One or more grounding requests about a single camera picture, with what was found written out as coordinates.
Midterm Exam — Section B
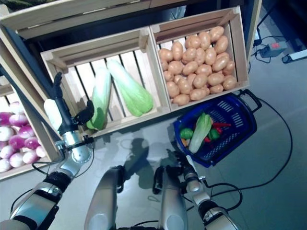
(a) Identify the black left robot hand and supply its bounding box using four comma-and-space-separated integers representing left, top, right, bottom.
44, 72, 94, 135

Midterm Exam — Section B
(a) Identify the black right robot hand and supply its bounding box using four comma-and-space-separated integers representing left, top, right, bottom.
166, 148, 196, 174

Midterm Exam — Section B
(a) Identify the green white napa cabbage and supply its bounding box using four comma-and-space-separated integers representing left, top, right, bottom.
106, 59, 154, 118
188, 113, 213, 154
86, 68, 113, 131

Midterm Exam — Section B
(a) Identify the blue plastic shopping basket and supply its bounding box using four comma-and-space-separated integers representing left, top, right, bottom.
173, 89, 262, 168

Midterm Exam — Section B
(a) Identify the purple white turnip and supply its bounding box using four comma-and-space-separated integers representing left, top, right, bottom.
18, 126, 35, 139
9, 135, 24, 149
9, 102, 24, 113
24, 137, 40, 150
0, 126, 15, 141
23, 150, 39, 164
0, 112, 13, 127
35, 145, 47, 158
9, 114, 29, 127

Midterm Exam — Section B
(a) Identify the brown potato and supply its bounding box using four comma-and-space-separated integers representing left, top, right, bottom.
209, 25, 225, 43
158, 48, 174, 62
212, 54, 230, 72
185, 35, 201, 49
177, 78, 192, 94
189, 88, 210, 101
196, 64, 213, 77
182, 61, 199, 75
204, 47, 218, 66
214, 35, 228, 55
223, 61, 236, 76
167, 60, 184, 75
182, 47, 198, 62
207, 72, 225, 86
165, 81, 180, 98
198, 31, 212, 50
171, 42, 184, 61
193, 74, 209, 89
222, 75, 237, 91
172, 94, 191, 105

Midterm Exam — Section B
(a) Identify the grey box with red label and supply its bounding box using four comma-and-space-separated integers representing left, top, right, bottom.
260, 42, 288, 58

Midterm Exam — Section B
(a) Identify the wooden vegetable shelf stand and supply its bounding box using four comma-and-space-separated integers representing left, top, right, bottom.
0, 0, 262, 166

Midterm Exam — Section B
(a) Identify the black floor cable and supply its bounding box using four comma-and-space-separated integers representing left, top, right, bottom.
203, 97, 294, 192

